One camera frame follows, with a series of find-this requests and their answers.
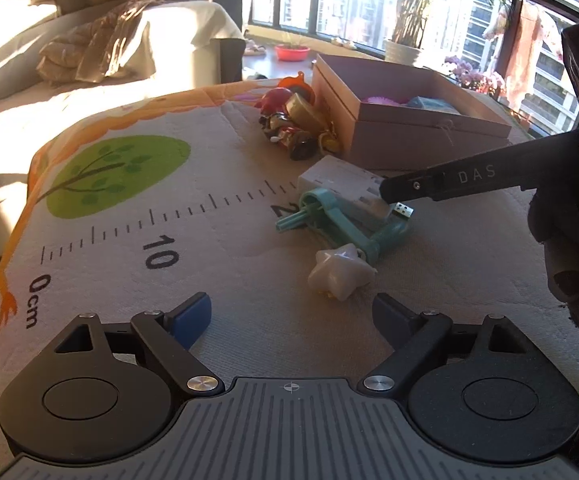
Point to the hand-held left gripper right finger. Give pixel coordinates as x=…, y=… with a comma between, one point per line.
x=394, y=317

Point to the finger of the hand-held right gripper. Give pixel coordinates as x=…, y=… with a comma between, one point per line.
x=469, y=175

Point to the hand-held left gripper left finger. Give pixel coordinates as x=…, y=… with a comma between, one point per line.
x=194, y=315

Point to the white star toy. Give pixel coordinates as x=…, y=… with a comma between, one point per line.
x=339, y=270

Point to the cardboard box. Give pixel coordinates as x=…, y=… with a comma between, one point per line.
x=394, y=145

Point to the teal plastic clamp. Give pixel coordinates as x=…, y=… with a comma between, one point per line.
x=349, y=232

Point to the white power adapter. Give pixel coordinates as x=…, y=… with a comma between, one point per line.
x=334, y=177

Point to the yellow toy charm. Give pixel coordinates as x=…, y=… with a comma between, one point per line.
x=329, y=141

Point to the dark brown ball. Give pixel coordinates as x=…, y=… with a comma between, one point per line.
x=303, y=146

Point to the gold toy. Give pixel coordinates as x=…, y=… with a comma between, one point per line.
x=305, y=112

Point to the orange toy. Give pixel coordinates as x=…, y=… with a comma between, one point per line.
x=297, y=84

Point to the black toy figure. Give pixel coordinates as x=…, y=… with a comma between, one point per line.
x=279, y=130

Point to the pink round toy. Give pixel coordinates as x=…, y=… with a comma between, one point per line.
x=275, y=99

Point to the person's right hand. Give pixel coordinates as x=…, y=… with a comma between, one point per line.
x=559, y=240

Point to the hanging garment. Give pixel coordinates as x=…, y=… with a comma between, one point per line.
x=529, y=55

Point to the purple flowers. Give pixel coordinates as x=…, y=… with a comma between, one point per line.
x=474, y=77

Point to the printed play mat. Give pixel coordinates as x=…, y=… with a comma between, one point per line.
x=169, y=220

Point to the magenta spiky toy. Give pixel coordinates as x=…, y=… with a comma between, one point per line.
x=382, y=100

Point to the potted palm plant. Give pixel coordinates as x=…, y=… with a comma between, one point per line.
x=409, y=15

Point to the small windowsill items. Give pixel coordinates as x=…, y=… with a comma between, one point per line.
x=343, y=43

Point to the red basin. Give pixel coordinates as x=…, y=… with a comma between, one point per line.
x=292, y=53

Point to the pair of slippers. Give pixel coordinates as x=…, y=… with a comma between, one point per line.
x=254, y=50

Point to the white sofa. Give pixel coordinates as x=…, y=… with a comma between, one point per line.
x=179, y=45

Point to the beige blanket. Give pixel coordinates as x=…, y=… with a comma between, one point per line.
x=99, y=45

